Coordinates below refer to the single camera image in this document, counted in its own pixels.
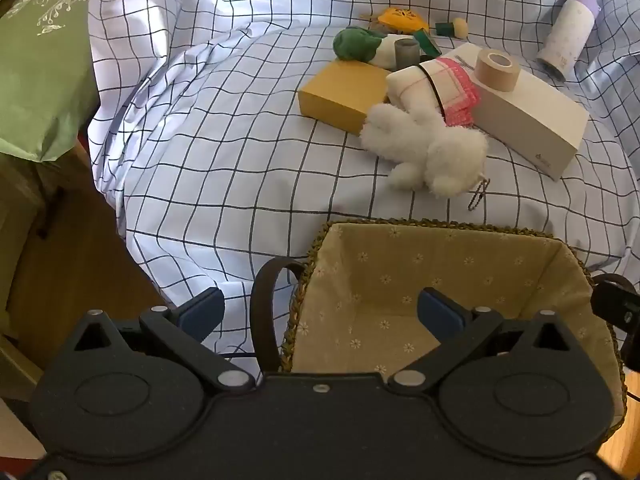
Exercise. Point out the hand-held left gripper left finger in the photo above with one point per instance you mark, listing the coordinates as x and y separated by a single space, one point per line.
200 312

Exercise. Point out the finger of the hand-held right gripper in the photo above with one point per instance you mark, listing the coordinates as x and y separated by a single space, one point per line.
620 305
632 352

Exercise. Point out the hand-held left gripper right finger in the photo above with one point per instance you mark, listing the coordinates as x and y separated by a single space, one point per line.
440 315

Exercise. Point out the woven basket with floral lining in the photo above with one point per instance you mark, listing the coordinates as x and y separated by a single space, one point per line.
400 270

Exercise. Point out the white plush rabbit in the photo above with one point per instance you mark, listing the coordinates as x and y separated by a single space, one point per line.
445 160

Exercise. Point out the white pink-trimmed cloth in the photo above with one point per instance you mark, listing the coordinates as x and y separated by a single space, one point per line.
415 87

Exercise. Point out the beige tape roll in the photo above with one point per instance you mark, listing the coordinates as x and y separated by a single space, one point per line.
487 77

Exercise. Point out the small grey cylinder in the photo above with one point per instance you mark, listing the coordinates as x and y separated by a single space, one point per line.
406 55

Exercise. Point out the small green block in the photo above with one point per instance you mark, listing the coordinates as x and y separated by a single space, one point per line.
426 42

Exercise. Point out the green and white plush vegetable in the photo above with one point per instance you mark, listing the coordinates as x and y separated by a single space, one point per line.
352 45

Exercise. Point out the green and tan small cylinder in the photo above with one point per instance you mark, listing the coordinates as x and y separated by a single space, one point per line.
457 27

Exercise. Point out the yellow embroidered pouch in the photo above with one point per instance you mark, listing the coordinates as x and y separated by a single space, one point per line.
400 20

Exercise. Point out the wooden furniture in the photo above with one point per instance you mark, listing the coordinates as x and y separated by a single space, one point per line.
60 260

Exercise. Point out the white checked bed sheet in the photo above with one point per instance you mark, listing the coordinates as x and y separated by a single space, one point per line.
225 135

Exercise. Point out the long white cardboard box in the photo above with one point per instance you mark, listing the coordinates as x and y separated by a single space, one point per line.
525 115

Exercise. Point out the yellow cardboard box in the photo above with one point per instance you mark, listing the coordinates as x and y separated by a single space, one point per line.
340 90

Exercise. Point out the white bottle with purple cap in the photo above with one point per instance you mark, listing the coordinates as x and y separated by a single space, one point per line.
562 35

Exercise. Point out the green printed paper bag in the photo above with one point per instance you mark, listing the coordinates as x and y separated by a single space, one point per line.
40 60

